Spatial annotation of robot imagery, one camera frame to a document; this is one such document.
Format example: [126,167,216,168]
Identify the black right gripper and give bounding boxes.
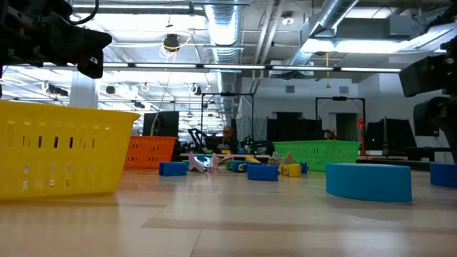
[398,34,457,99]

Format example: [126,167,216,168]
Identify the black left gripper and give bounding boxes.
[0,0,113,80]

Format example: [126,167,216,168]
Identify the blue tape roll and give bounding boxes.
[429,162,457,188]
[325,163,413,203]

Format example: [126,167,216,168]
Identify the lilac staple remover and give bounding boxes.
[188,151,220,173]

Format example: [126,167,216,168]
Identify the white column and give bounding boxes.
[69,71,100,109]

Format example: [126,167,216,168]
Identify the black panel screens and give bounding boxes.
[366,117,418,151]

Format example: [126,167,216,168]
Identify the red stand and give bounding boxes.
[356,118,366,156]

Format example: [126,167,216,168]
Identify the large black monitor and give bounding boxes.
[142,111,180,138]

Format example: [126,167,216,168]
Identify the yellow plastic basket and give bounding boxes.
[0,101,141,201]

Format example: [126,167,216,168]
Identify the green plastic basket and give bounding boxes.
[273,139,361,173]

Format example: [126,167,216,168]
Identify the orange plastic basket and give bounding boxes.
[124,135,179,170]

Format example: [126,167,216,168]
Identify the black partition screens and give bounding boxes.
[266,117,322,143]

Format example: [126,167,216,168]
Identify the wooden background table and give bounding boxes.
[180,153,271,160]

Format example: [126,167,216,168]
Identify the person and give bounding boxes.
[217,125,239,154]

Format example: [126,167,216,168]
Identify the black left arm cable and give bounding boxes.
[69,0,100,26]

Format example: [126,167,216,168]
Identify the black background rig frame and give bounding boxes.
[315,96,366,142]
[200,91,255,143]

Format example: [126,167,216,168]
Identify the yellow hanging cord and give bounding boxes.
[324,51,332,89]

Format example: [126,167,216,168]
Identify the black ceiling camera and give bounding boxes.
[162,32,194,54]

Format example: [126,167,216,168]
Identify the silver slanted air duct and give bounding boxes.
[285,0,360,67]

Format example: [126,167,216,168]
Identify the silver round air duct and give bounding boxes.
[204,0,244,126]

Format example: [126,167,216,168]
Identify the long ceiling light rail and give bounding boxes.
[0,61,404,74]

